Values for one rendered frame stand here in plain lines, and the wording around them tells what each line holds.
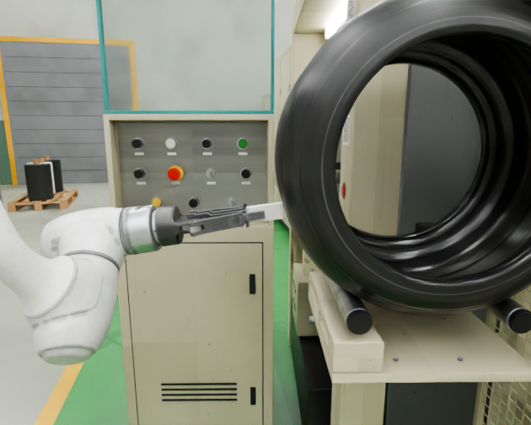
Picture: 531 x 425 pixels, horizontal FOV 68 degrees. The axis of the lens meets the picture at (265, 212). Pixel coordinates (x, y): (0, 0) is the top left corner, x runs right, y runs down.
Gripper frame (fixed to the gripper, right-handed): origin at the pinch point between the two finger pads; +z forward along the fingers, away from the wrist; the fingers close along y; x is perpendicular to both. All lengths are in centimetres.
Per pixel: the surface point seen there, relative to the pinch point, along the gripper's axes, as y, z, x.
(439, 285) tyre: -12.0, 26.9, 13.6
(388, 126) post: 25.7, 32.2, -11.8
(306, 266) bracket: 23.4, 8.0, 20.5
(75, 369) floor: 112, -111, 92
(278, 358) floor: 121, -6, 107
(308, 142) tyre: -11.3, 8.3, -12.3
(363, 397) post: 26, 20, 63
